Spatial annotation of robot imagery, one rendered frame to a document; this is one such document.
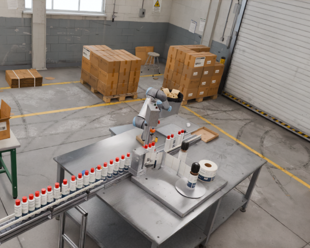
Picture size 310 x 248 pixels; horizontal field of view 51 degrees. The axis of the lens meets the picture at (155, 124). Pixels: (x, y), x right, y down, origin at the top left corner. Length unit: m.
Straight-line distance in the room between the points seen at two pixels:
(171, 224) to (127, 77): 4.55
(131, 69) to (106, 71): 0.57
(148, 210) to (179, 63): 4.84
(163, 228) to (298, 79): 5.19
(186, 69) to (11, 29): 3.99
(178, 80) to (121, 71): 1.37
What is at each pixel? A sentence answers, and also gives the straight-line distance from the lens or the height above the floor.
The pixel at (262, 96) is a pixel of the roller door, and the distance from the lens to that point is 7.88.
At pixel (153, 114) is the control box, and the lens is 3.36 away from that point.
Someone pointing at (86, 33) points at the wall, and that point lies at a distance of 8.85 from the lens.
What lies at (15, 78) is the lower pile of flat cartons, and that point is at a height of 0.21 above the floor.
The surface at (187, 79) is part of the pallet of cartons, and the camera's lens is 7.26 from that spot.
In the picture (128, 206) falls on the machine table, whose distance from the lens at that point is 3.05.
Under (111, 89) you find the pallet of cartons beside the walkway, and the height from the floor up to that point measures 0.28.
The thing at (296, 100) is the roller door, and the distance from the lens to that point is 7.44.
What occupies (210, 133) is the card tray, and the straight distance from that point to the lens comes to 4.58.
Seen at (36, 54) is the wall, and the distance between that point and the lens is 8.45.
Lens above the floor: 2.85
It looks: 27 degrees down
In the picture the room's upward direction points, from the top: 10 degrees clockwise
